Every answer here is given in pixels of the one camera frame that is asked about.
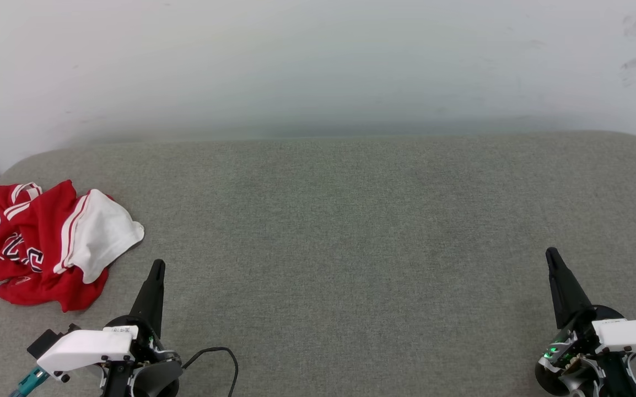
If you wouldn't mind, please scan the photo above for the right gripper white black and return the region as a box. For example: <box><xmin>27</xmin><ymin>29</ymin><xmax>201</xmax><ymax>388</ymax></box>
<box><xmin>538</xmin><ymin>247</ymin><xmax>636</xmax><ymax>370</ymax></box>

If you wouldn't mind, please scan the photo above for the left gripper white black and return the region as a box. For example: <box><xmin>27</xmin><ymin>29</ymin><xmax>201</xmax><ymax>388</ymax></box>
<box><xmin>37</xmin><ymin>259</ymin><xmax>184</xmax><ymax>387</ymax></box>

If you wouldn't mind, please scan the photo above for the red and white jersey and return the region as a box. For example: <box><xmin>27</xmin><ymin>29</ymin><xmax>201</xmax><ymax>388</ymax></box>
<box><xmin>0</xmin><ymin>180</ymin><xmax>145</xmax><ymax>313</ymax></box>

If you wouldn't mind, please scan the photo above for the thin black cable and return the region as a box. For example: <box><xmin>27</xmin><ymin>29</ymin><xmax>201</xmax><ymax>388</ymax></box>
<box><xmin>182</xmin><ymin>346</ymin><xmax>239</xmax><ymax>397</ymax></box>

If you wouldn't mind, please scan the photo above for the teal cable connector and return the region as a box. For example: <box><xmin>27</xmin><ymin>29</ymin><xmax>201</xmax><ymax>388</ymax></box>
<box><xmin>9</xmin><ymin>367</ymin><xmax>50</xmax><ymax>397</ymax></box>

